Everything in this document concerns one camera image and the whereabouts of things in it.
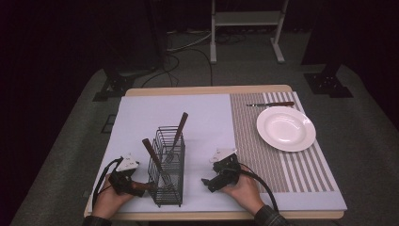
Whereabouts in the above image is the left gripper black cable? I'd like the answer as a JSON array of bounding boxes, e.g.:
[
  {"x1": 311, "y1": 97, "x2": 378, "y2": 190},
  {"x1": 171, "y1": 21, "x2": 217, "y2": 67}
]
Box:
[{"x1": 91, "y1": 156, "x2": 124, "y2": 209}]

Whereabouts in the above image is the white floor cable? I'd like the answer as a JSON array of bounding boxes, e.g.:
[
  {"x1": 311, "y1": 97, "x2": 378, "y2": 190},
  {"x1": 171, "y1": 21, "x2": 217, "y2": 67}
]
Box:
[{"x1": 166, "y1": 29, "x2": 213, "y2": 53}]

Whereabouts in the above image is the person's left hand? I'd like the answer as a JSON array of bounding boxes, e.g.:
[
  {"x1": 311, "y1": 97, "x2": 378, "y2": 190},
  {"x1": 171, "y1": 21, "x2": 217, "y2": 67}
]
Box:
[{"x1": 91, "y1": 173, "x2": 136, "y2": 220}]

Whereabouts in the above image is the black wire cutlery basket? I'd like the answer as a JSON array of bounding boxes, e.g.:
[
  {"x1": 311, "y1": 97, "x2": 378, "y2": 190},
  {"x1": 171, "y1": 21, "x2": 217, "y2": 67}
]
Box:
[{"x1": 147, "y1": 125, "x2": 186, "y2": 208}]

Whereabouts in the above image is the white metal stand frame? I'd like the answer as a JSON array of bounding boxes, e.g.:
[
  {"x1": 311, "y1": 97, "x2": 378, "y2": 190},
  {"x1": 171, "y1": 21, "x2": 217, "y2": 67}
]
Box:
[{"x1": 209, "y1": 0, "x2": 290, "y2": 65}]

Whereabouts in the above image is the white plate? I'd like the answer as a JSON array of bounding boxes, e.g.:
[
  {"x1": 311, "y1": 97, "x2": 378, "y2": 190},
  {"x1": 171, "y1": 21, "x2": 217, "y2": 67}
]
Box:
[{"x1": 256, "y1": 105, "x2": 317, "y2": 153}]

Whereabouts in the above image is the person's right hand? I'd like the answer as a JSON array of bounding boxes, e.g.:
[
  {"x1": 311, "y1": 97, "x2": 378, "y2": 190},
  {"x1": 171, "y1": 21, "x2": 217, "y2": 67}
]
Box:
[{"x1": 219, "y1": 169, "x2": 266, "y2": 217}]

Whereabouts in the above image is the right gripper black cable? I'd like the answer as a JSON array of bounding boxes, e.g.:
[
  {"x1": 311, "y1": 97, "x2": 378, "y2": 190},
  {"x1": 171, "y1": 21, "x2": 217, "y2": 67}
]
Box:
[{"x1": 238, "y1": 162, "x2": 280, "y2": 213}]

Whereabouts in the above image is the white table mat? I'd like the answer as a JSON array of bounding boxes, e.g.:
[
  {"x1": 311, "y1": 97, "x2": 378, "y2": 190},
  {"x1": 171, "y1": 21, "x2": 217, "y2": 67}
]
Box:
[{"x1": 87, "y1": 93, "x2": 348, "y2": 214}]

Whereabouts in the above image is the fork with wooden handle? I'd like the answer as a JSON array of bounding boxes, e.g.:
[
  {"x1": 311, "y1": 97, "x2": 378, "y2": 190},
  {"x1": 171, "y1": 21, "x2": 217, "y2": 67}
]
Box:
[{"x1": 165, "y1": 111, "x2": 189, "y2": 164}]

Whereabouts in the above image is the striped placemat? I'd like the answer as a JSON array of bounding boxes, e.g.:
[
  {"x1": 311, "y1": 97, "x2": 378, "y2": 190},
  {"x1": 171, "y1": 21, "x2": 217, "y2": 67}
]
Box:
[{"x1": 229, "y1": 91, "x2": 336, "y2": 194}]

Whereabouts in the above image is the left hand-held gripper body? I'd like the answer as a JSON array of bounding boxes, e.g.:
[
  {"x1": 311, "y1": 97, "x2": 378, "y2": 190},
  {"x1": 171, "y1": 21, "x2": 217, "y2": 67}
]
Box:
[{"x1": 107, "y1": 153, "x2": 146, "y2": 198}]

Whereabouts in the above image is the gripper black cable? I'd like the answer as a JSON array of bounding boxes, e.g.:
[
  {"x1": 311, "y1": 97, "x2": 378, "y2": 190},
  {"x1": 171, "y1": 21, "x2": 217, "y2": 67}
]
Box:
[
  {"x1": 238, "y1": 162, "x2": 280, "y2": 213},
  {"x1": 91, "y1": 156, "x2": 124, "y2": 209}
]

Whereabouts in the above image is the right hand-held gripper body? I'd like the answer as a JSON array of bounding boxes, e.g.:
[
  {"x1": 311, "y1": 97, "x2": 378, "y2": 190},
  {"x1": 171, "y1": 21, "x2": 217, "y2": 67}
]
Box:
[{"x1": 206, "y1": 148, "x2": 243, "y2": 193}]

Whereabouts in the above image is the wooden table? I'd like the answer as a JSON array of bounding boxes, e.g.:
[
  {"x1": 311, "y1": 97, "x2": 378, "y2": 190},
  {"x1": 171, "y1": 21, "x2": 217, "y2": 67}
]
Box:
[{"x1": 83, "y1": 84, "x2": 345, "y2": 221}]

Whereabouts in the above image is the wooden handled utensil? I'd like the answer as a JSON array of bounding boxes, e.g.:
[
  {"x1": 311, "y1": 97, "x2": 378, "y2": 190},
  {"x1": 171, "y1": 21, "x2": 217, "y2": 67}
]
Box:
[{"x1": 141, "y1": 137, "x2": 174, "y2": 189}]

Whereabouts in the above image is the knife with wooden handle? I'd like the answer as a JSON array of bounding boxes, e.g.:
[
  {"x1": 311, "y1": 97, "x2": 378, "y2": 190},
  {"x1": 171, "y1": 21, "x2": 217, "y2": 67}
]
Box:
[{"x1": 246, "y1": 101, "x2": 295, "y2": 108}]

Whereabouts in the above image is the black stand base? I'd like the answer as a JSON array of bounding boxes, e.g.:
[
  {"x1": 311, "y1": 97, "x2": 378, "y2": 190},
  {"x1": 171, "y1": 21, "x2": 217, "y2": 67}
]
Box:
[
  {"x1": 92, "y1": 67, "x2": 136, "y2": 103},
  {"x1": 302, "y1": 64, "x2": 355, "y2": 99}
]

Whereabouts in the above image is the black floor cable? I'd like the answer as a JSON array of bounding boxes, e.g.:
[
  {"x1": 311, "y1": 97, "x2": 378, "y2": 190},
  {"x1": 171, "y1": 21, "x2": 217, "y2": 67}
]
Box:
[{"x1": 140, "y1": 46, "x2": 215, "y2": 89}]

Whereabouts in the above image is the floor socket plate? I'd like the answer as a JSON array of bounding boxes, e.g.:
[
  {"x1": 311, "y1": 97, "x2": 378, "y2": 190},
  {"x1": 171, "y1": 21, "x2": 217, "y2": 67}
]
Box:
[{"x1": 100, "y1": 114, "x2": 118, "y2": 135}]

